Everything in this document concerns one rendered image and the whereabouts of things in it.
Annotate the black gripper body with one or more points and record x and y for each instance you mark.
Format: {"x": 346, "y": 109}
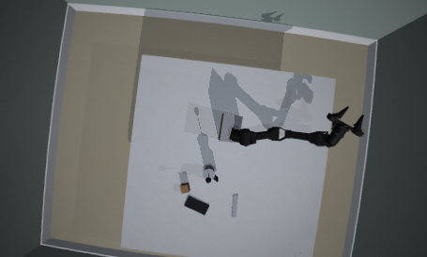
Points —
{"x": 341, "y": 129}

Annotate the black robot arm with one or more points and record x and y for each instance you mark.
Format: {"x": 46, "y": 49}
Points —
{"x": 246, "y": 137}

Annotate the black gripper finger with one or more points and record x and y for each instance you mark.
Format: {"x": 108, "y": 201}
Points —
{"x": 358, "y": 124}
{"x": 340, "y": 114}

